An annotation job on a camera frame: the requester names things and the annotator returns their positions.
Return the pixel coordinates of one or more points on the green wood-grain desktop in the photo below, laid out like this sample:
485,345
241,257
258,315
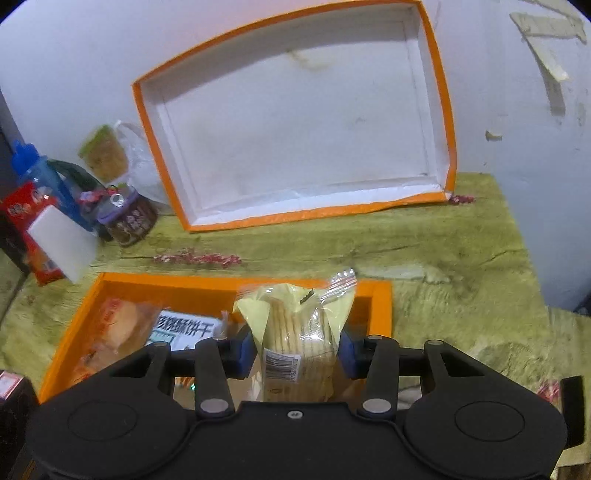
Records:
438,258

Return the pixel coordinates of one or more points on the red snack bag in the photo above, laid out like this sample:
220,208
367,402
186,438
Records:
18,207

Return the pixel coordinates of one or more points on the orange cardboard box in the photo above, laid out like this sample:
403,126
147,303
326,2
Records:
184,285

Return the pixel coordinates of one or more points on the white biscuit packet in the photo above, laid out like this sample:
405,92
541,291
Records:
184,327

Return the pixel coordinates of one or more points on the small beige tape scrap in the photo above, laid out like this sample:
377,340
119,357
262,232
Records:
493,135

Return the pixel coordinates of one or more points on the clear plastic bag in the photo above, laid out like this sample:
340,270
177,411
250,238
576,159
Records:
143,170

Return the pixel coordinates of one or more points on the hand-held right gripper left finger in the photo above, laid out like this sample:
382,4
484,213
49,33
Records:
244,353

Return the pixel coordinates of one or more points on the yellow cracker packet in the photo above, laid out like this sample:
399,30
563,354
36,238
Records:
295,332

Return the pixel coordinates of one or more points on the orange box lid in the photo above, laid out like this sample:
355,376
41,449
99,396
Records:
300,129

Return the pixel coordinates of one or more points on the purple-lid tin can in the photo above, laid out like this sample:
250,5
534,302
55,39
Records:
131,221

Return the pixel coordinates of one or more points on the beige tape strip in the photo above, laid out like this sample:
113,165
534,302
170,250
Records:
549,57
545,25

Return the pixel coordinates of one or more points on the blue water bottle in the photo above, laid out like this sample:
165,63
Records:
27,161

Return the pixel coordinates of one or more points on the yellow packet green top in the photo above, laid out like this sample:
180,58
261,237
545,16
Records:
104,154

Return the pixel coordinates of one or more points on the dark green bag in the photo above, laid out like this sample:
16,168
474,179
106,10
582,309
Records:
78,173

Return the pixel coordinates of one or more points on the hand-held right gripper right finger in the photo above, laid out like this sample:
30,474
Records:
348,353

